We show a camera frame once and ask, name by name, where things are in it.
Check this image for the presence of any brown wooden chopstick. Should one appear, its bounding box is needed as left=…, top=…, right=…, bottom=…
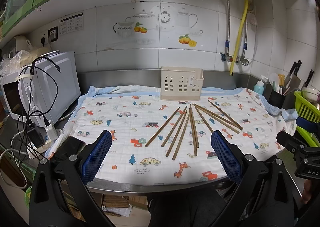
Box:
left=172, top=112, right=190, bottom=161
left=145, top=107, right=180, bottom=148
left=208, top=100, right=244, bottom=130
left=189, top=107, right=197, bottom=157
left=194, top=104, right=243, bottom=130
left=189, top=104, right=200, bottom=149
left=161, top=106, right=187, bottom=147
left=193, top=104, right=240, bottom=134
left=165, top=107, right=187, bottom=157
left=195, top=106, right=213, bottom=133

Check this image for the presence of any green dish rack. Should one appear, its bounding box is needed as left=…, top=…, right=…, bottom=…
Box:
left=295, top=91, right=319, bottom=147

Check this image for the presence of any black smartphone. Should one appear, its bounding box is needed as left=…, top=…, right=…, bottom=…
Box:
left=49, top=136, right=86, bottom=162

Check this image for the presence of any white bowl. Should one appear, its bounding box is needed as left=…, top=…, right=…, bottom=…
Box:
left=302, top=87, right=319, bottom=103

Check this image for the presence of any black utensil cup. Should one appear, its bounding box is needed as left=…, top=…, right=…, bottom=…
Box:
left=268, top=90, right=295, bottom=110

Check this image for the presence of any white power strip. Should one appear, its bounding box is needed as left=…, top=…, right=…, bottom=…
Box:
left=25, top=120, right=62, bottom=157

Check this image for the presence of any white spatula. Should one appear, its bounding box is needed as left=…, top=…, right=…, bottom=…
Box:
left=268, top=73, right=280, bottom=92

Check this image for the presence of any teal soap pump bottle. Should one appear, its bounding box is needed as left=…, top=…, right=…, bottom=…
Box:
left=253, top=80, right=264, bottom=95

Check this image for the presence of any cartoon print white cloth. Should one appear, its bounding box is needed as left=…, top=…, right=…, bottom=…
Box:
left=46, top=86, right=298, bottom=186

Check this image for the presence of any white microwave oven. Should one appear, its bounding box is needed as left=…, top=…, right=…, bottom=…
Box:
left=1, top=51, right=80, bottom=128

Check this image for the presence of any beige plastic utensil holder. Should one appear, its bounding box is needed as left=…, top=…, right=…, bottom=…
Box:
left=160, top=66, right=204, bottom=101

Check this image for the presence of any steel water valve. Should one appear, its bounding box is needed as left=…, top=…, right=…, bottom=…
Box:
left=237, top=55, right=250, bottom=66

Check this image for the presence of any white electric kettle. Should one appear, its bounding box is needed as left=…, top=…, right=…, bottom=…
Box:
left=13, top=35, right=32, bottom=53

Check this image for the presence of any kitchen knife black handle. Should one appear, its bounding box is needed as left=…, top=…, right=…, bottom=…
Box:
left=284, top=60, right=302, bottom=86

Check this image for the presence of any red handled water valve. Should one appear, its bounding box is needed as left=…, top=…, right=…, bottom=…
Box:
left=220, top=52, right=233, bottom=63

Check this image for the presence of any black cables bundle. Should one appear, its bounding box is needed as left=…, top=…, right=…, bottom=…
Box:
left=10, top=56, right=61, bottom=160

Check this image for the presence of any braided steel water hose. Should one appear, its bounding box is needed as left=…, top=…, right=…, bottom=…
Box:
left=217, top=0, right=231, bottom=56
left=242, top=12, right=251, bottom=58

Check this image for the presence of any wall power socket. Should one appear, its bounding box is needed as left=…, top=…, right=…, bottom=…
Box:
left=48, top=26, right=58, bottom=43

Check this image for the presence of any yellow gas hose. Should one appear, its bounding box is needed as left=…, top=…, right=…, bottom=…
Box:
left=229, top=0, right=250, bottom=76

